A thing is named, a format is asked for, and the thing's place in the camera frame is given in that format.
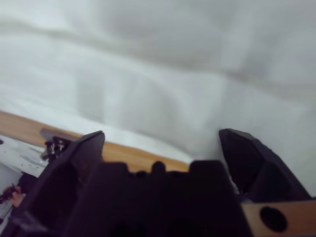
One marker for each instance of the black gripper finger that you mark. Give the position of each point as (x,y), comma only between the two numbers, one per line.
(56,187)
(261,172)

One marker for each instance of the white t-shirt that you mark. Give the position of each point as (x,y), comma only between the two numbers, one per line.
(160,74)

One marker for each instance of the bystander pale hand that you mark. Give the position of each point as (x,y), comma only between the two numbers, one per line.
(18,199)

